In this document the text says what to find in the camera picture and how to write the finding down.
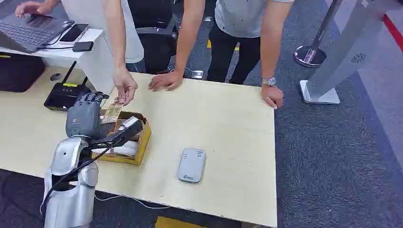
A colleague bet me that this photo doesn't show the person's right hand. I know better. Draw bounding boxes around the person's right hand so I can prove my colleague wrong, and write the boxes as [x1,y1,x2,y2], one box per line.
[148,70,185,93]
[15,0,55,18]

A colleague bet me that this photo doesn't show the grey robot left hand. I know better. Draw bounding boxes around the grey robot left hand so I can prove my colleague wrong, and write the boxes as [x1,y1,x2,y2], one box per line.
[65,91,118,141]

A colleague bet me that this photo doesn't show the person's left hand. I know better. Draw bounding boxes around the person's left hand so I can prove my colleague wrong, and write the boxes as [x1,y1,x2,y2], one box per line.
[261,85,284,110]
[112,66,138,107]

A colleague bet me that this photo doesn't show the silver wristwatch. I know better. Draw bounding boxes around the silver wristwatch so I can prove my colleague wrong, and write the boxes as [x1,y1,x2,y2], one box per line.
[261,76,278,88]

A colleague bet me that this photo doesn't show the grey laptop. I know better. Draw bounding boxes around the grey laptop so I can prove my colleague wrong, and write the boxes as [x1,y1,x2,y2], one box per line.
[0,14,76,54]

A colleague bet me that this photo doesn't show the black router with antennas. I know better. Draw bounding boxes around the black router with antennas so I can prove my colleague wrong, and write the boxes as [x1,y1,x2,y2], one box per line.
[43,61,92,112]

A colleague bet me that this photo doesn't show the white side table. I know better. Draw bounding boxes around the white side table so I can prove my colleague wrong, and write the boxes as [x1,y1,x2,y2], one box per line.
[0,28,115,95]

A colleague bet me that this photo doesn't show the black office chair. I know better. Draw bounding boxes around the black office chair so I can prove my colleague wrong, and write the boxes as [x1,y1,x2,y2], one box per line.
[126,0,179,75]

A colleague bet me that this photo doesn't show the smartphone with black screen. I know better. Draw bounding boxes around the smartphone with black screen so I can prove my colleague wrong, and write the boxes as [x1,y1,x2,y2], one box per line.
[59,23,90,45]

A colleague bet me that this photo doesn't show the white card stack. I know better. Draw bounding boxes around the white card stack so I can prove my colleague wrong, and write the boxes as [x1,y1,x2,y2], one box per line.
[92,140,139,157]

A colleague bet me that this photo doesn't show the person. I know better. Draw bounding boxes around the person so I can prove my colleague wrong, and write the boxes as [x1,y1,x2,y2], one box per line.
[60,0,145,64]
[206,0,295,85]

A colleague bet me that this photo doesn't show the small black device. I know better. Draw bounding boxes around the small black device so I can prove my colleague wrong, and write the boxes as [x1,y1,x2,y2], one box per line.
[72,41,95,53]

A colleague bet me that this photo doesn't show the wooden card box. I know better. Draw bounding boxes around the wooden card box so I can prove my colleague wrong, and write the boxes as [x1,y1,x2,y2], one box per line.
[91,111,152,167]

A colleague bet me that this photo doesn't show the black case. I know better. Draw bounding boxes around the black case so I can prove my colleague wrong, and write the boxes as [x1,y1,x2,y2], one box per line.
[0,52,47,93]

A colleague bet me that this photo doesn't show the white floor stand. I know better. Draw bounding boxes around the white floor stand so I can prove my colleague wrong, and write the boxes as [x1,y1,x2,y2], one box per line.
[299,0,403,105]

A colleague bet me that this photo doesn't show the black laptop cable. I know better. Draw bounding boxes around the black laptop cable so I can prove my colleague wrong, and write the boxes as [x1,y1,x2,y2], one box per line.
[40,22,76,51]

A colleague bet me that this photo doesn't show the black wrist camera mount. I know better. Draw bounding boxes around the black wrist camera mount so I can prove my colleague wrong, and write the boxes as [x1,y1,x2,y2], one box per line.
[89,116,145,149]

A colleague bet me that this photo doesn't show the chrome stanchion post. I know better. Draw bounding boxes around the chrome stanchion post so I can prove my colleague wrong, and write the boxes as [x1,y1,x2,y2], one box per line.
[293,0,344,68]

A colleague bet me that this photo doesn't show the white cable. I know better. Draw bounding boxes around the white cable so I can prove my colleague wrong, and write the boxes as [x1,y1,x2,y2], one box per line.
[94,193,171,210]

